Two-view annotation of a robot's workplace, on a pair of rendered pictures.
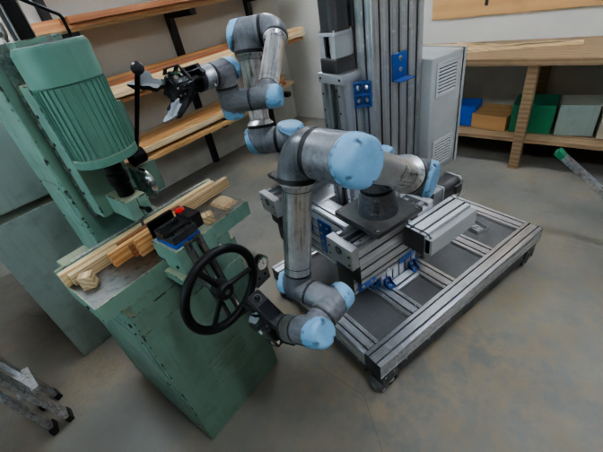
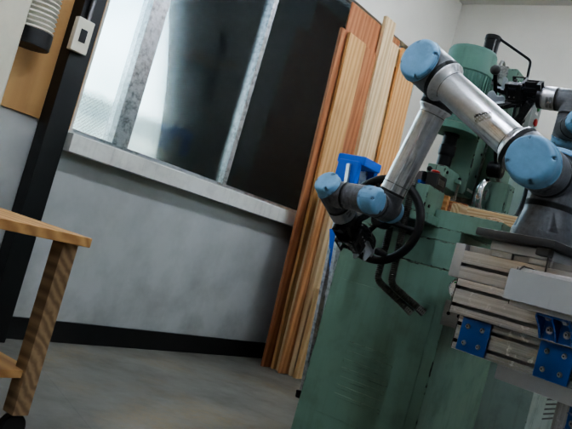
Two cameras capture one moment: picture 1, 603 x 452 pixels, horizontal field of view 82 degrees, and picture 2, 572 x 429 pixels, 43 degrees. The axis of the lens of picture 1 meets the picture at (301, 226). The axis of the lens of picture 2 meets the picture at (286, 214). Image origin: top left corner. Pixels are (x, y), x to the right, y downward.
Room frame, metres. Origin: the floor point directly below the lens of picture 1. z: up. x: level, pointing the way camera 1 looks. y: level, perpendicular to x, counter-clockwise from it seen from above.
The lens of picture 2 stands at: (0.15, -1.98, 0.63)
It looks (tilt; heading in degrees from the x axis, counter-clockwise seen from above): 3 degrees up; 82
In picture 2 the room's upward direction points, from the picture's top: 16 degrees clockwise
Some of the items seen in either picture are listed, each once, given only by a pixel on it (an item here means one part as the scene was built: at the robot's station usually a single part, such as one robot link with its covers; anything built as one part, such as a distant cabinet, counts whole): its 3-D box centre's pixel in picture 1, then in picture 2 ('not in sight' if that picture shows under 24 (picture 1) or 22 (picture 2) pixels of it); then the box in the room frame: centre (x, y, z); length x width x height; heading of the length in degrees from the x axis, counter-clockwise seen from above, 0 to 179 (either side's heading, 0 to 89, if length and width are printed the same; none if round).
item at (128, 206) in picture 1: (131, 204); (442, 180); (1.03, 0.53, 1.03); 0.14 x 0.07 x 0.09; 47
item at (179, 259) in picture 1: (187, 245); (414, 198); (0.90, 0.37, 0.91); 0.15 x 0.14 x 0.09; 137
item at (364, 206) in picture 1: (377, 196); (544, 224); (1.03, -0.28, 0.87); 0.15 x 0.15 x 0.10
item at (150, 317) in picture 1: (148, 257); (432, 256); (1.10, 0.61, 0.76); 0.57 x 0.45 x 0.09; 47
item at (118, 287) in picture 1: (176, 248); (421, 216); (0.95, 0.43, 0.87); 0.61 x 0.30 x 0.06; 137
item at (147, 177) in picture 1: (146, 183); (483, 195); (1.19, 0.53, 1.02); 0.12 x 0.03 x 0.12; 47
